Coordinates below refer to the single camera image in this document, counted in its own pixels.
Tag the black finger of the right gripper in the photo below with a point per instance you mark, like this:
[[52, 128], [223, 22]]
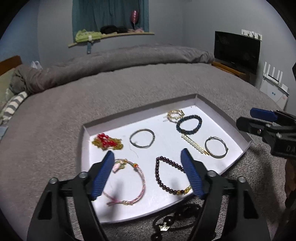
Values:
[[253, 126]]

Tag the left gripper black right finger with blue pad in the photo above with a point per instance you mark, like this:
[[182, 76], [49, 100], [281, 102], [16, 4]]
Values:
[[243, 219]]

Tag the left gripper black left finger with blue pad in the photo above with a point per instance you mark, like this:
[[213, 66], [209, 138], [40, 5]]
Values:
[[51, 220]]

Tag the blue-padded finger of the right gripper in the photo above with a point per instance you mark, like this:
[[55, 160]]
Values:
[[261, 114]]

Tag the white pearl hair clip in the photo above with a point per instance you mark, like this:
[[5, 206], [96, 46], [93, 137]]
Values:
[[194, 144]]

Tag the white wifi router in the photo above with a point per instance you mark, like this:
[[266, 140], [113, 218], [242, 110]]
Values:
[[273, 86]]

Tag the wooden tv stand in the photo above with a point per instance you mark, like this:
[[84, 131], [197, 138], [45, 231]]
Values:
[[241, 75]]

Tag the black television screen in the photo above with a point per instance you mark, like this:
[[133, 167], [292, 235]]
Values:
[[238, 50]]

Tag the grey shallow tray box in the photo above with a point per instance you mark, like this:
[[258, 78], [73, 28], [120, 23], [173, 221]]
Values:
[[151, 131]]

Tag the light blue blanket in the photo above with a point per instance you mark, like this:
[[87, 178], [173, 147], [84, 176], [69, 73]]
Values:
[[3, 130]]

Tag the grey white striped pillow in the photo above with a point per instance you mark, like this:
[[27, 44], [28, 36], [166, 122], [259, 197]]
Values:
[[11, 107]]

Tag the olive green pillow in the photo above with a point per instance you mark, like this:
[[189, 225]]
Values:
[[5, 93]]

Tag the grey rolled duvet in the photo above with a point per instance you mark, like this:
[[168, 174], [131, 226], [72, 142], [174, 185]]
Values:
[[32, 80]]

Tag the wooden window sill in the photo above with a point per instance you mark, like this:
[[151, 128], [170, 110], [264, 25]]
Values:
[[114, 36]]

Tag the pink wine glass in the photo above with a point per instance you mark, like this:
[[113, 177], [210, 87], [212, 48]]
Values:
[[134, 17]]

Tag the black item on sill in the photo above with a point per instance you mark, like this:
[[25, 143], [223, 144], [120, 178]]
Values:
[[109, 29]]

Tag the green cloth on sill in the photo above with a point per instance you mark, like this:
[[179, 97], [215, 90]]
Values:
[[86, 36]]

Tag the teal window curtain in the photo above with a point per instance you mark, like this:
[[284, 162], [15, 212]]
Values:
[[93, 15]]

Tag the white wall hook rack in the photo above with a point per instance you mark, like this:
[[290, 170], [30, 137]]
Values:
[[251, 34]]

